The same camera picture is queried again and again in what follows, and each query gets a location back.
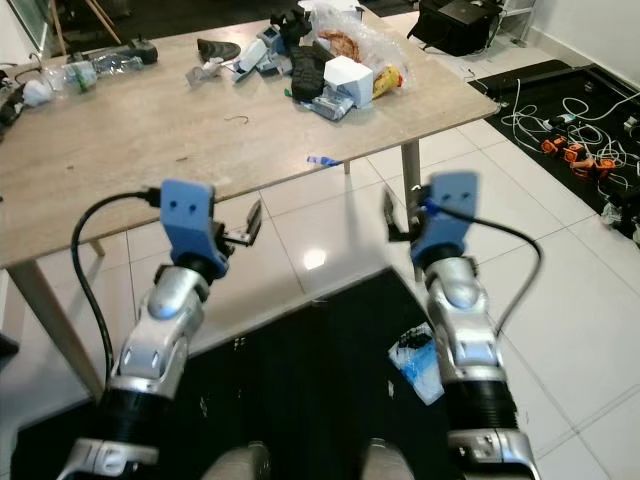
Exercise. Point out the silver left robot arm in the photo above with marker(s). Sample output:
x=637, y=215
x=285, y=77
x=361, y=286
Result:
x=160, y=340

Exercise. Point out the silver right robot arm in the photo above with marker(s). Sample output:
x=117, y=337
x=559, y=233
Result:
x=470, y=340

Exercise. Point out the clear blue plastic trash packet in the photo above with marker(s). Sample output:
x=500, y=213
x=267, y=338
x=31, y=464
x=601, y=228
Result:
x=415, y=365

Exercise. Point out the small blue plastic piece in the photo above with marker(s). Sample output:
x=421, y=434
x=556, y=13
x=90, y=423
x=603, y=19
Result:
x=323, y=161

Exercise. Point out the blue white flat packet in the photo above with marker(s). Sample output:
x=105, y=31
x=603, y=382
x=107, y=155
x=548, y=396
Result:
x=328, y=105

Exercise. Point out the light wooden table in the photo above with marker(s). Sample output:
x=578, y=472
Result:
x=160, y=140

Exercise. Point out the yellow snack packet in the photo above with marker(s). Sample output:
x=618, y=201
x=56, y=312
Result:
x=386, y=82

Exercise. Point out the white cardboard box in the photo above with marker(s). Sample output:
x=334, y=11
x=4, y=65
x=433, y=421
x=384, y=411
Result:
x=348, y=80

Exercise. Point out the black glove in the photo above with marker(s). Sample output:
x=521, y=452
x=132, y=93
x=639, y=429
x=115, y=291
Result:
x=305, y=72

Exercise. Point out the black floor mat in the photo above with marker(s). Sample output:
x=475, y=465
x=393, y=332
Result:
x=310, y=380

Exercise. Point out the white blue plastic device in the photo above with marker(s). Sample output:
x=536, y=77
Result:
x=250, y=55

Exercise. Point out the flat black shoe sole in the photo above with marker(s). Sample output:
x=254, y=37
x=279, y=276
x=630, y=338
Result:
x=216, y=50

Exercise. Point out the clear plastic bag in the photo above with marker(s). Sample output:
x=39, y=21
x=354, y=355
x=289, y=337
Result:
x=345, y=35

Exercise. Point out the orange black device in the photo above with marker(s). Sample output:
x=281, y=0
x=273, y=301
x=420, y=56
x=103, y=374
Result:
x=575, y=152

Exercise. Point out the black plastic gadget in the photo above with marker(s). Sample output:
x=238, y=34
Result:
x=290, y=25

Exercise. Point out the long black device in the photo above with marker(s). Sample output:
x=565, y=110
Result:
x=135, y=52

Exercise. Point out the clear bag with black parts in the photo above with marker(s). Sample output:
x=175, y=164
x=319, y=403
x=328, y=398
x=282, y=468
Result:
x=622, y=215

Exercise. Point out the clear plastic bottle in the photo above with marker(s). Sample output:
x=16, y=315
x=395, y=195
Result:
x=100, y=70

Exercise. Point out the robot left leg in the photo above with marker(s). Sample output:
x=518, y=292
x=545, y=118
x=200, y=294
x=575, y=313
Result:
x=240, y=462

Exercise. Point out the robot leg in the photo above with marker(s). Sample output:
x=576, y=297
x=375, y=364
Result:
x=240, y=462
x=385, y=462

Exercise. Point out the robot right leg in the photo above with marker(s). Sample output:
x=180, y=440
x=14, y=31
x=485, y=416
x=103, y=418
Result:
x=385, y=462

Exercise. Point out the crumpled white tissue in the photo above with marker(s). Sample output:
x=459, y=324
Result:
x=37, y=92

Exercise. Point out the wooden easel legs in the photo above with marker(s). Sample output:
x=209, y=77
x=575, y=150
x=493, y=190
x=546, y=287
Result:
x=55, y=25

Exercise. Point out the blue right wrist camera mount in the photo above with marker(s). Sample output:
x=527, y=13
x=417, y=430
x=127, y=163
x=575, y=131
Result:
x=450, y=215

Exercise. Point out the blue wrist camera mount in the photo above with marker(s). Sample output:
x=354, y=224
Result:
x=188, y=215
x=450, y=215

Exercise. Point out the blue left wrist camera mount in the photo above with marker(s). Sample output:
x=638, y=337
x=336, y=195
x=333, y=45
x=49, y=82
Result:
x=188, y=215

